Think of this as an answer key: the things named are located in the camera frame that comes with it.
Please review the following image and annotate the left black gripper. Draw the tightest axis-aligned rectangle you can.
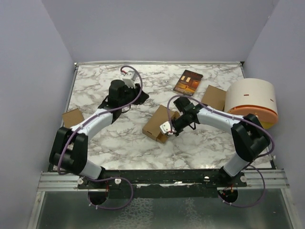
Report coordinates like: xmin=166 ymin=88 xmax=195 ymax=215
xmin=120 ymin=82 xmax=149 ymax=107

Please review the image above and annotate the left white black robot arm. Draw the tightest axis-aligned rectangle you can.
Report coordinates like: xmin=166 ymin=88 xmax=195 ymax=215
xmin=49 ymin=80 xmax=149 ymax=188

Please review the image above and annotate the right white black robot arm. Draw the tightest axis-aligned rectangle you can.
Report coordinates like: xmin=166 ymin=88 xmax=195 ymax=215
xmin=167 ymin=96 xmax=273 ymax=187

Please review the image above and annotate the folded brown cardboard box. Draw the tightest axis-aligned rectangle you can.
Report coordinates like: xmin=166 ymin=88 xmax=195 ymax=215
xmin=201 ymin=85 xmax=226 ymax=111

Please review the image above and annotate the dark orange paperback book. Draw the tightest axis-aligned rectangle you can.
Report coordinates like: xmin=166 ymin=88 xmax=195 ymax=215
xmin=173 ymin=70 xmax=203 ymax=96

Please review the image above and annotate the white orange tape dispenser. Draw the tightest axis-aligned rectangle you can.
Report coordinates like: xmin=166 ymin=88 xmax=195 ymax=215
xmin=224 ymin=78 xmax=279 ymax=129

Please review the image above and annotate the small cardboard piece left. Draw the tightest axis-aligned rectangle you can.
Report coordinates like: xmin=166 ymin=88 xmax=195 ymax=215
xmin=62 ymin=108 xmax=84 ymax=128

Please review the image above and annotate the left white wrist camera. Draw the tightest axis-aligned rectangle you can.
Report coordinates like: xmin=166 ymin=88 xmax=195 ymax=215
xmin=122 ymin=71 xmax=138 ymax=89

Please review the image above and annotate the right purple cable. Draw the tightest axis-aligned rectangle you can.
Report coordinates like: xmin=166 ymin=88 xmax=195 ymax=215
xmin=166 ymin=94 xmax=276 ymax=208

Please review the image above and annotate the black mounting rail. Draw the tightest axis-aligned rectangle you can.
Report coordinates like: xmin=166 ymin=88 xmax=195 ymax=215
xmin=78 ymin=169 xmax=247 ymax=199

